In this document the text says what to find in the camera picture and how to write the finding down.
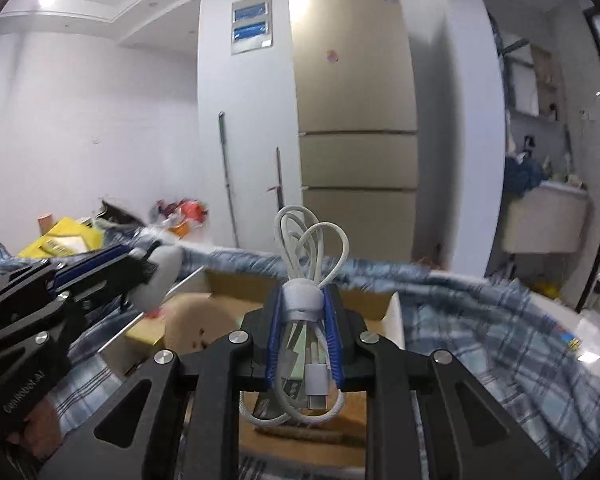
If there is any shallow cardboard box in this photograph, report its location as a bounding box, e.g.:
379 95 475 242
97 265 407 466

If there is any black door frame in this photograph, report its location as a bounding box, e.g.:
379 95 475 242
575 5 600 313

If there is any wall electrical panel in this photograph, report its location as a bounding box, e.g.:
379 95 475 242
230 0 273 56

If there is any grey mop handle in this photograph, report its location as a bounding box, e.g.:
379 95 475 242
219 111 241 248

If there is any wall shelf unit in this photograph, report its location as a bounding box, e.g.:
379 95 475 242
500 35 568 121

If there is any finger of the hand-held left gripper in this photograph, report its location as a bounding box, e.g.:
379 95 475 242
0 255 162 356
0 245 133 311

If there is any white round soft pad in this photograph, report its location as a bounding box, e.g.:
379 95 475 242
130 245 183 311

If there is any beige vanity cabinet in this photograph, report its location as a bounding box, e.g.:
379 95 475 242
502 185 591 256

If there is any grey cloth bundle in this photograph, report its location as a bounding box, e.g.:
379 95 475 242
100 199 147 228

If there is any blue clothes pile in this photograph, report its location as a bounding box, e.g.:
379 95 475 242
505 155 551 201

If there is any red gift bag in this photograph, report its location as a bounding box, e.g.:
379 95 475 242
155 199 208 226

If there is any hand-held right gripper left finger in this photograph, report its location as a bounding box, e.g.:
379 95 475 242
37 287 286 480

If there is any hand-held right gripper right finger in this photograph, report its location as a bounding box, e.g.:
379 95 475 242
322 284 563 480

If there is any blue plaid blanket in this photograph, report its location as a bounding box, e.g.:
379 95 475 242
0 230 600 480

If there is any person's left hand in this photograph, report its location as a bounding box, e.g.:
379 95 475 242
7 395 63 458

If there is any yellow bag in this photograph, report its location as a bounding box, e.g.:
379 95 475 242
530 280 563 301

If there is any white cable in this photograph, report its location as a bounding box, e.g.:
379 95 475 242
240 205 351 428

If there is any beige refrigerator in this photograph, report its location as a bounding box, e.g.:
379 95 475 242
287 0 420 263

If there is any yellow cardboard box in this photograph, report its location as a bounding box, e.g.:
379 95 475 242
17 216 103 261

